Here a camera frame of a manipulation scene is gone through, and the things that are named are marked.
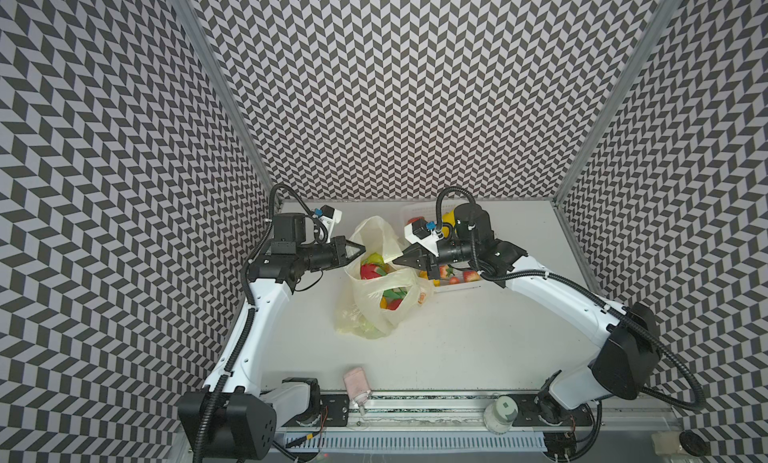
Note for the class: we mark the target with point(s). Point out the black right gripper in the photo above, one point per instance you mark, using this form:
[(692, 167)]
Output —
[(428, 255)]

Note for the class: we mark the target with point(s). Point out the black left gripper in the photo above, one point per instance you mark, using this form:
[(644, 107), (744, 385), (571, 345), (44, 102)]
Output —
[(339, 248)]

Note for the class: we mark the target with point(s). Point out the green fake custard apple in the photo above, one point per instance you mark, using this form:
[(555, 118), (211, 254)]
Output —
[(374, 259)]

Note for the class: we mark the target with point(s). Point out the pink fake dragon fruit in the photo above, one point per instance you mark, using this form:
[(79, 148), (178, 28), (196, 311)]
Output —
[(392, 297)]

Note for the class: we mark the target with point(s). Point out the translucent cream plastic bag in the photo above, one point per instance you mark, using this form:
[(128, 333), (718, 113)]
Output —
[(380, 294)]

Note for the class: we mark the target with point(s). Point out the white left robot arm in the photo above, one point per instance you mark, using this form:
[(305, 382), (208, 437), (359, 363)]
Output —
[(232, 416)]

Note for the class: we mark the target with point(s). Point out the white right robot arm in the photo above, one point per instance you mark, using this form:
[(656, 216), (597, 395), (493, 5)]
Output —
[(625, 357)]

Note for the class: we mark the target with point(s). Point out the yellow fake banana bunch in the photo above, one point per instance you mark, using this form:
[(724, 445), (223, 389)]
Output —
[(449, 218)]

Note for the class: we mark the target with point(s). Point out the white plastic basket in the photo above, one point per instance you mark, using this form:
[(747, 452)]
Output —
[(427, 210)]

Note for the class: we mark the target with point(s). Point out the pink cloth pad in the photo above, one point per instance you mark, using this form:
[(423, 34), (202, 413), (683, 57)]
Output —
[(357, 386)]

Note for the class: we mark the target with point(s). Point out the white green small bottle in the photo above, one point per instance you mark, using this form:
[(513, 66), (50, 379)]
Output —
[(500, 415)]

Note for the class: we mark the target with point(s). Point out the white vent grille strip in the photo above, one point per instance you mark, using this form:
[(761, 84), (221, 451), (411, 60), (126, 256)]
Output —
[(424, 443)]

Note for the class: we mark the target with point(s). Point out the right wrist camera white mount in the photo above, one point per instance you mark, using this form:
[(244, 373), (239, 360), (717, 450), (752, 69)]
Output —
[(424, 233)]

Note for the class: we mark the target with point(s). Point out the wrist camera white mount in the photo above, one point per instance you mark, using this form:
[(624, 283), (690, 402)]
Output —
[(424, 233), (329, 217)]

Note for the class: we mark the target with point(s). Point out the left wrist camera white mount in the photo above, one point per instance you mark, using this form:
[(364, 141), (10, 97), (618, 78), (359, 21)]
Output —
[(329, 217)]

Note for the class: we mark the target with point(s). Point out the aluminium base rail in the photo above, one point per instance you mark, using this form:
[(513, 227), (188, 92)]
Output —
[(462, 410)]

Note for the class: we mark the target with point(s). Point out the aluminium corner post left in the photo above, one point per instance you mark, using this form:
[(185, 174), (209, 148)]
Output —
[(190, 22)]

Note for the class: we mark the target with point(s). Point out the aluminium corner post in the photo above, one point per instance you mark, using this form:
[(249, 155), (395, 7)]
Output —
[(642, 52), (190, 22)]

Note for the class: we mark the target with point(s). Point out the aluminium corner post right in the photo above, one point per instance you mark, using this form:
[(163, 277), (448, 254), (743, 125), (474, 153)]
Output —
[(642, 52)]

